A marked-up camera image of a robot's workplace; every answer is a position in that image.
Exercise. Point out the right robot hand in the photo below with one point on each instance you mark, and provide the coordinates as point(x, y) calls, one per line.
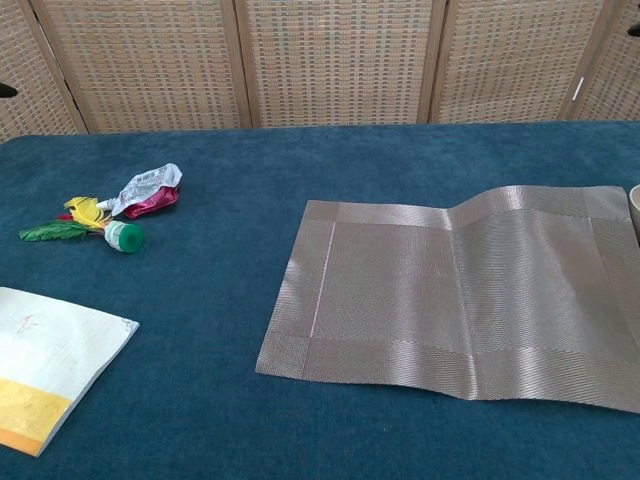
point(636, 31)

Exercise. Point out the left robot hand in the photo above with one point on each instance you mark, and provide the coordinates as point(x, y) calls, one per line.
point(6, 91)

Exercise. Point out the beige bowl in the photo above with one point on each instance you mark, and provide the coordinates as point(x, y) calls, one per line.
point(635, 205)

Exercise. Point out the brown woven placemat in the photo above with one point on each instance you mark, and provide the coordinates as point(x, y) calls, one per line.
point(400, 300)

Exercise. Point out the crumpled silver and pink pouch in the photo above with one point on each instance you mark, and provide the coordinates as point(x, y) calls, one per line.
point(145, 190)

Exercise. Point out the feather shuttlecock with green base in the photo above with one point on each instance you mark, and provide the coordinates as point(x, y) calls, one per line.
point(127, 237)

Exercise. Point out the blue carpet table cover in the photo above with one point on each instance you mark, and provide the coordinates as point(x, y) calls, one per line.
point(250, 160)

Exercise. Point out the white and yellow book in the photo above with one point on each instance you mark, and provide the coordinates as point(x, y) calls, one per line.
point(50, 350)

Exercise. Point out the woven bamboo folding screen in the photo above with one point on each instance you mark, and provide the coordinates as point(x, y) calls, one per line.
point(330, 60)

